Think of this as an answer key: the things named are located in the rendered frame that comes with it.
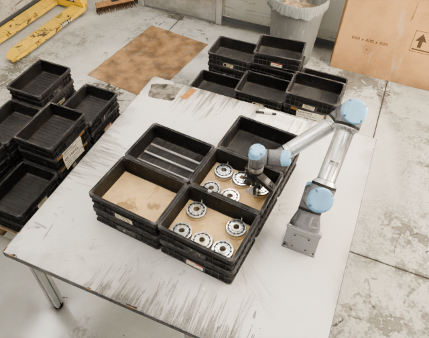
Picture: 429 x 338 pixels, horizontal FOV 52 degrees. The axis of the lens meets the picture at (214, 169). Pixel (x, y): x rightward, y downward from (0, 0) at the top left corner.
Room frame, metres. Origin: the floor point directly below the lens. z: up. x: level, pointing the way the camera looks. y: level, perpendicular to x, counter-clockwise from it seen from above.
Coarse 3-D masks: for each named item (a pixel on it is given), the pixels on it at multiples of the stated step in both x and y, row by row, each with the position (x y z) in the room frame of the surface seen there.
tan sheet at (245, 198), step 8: (208, 176) 1.55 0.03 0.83; (200, 184) 1.49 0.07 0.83; (224, 184) 1.50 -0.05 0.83; (232, 184) 1.50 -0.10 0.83; (240, 192) 1.45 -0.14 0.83; (248, 192) 1.45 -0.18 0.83; (240, 200) 1.40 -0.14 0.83; (248, 200) 1.40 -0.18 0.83; (256, 200) 1.40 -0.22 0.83; (264, 200) 1.40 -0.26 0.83; (256, 208) 1.35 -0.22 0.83
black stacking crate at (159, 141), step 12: (156, 132) 1.84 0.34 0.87; (168, 132) 1.80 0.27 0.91; (144, 144) 1.74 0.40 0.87; (156, 144) 1.78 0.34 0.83; (168, 144) 1.79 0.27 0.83; (180, 144) 1.77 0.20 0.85; (192, 144) 1.73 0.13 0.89; (204, 144) 1.70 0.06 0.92; (144, 156) 1.68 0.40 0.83; (168, 156) 1.69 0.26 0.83; (192, 156) 1.70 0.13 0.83; (204, 156) 1.70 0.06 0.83; (168, 168) 1.60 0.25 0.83; (180, 168) 1.60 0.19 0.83; (192, 168) 1.61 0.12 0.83
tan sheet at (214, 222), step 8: (184, 208) 1.33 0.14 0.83; (208, 208) 1.34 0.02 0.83; (184, 216) 1.28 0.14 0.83; (208, 216) 1.29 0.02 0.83; (216, 216) 1.29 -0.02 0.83; (224, 216) 1.29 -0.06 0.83; (192, 224) 1.24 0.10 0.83; (200, 224) 1.24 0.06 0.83; (208, 224) 1.24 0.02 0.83; (216, 224) 1.24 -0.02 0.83; (224, 224) 1.24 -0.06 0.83; (192, 232) 1.19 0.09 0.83; (208, 232) 1.19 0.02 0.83; (216, 232) 1.19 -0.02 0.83; (224, 232) 1.19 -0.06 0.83; (216, 240) 1.15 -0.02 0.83; (232, 240) 1.15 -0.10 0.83; (240, 240) 1.15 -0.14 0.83
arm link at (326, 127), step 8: (328, 120) 1.59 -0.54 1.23; (312, 128) 1.57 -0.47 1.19; (320, 128) 1.56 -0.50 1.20; (328, 128) 1.56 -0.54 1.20; (304, 136) 1.54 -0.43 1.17; (312, 136) 1.53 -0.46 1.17; (320, 136) 1.54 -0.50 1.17; (288, 144) 1.52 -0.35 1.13; (296, 144) 1.51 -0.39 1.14; (304, 144) 1.51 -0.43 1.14; (312, 144) 1.52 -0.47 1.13; (296, 152) 1.49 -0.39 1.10
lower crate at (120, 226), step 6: (96, 210) 1.31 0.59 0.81; (102, 216) 1.31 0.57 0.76; (108, 216) 1.28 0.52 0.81; (102, 222) 1.31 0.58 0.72; (108, 222) 1.29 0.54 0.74; (114, 222) 1.28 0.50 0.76; (120, 222) 1.25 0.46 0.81; (114, 228) 1.27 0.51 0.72; (120, 228) 1.26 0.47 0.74; (126, 228) 1.24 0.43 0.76; (132, 228) 1.21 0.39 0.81; (126, 234) 1.24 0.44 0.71; (132, 234) 1.22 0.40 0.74; (138, 234) 1.21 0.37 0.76; (144, 234) 1.18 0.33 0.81; (138, 240) 1.21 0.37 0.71; (144, 240) 1.20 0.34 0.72; (150, 240) 1.18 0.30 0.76; (156, 240) 1.16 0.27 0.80; (150, 246) 1.17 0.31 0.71; (156, 246) 1.17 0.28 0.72
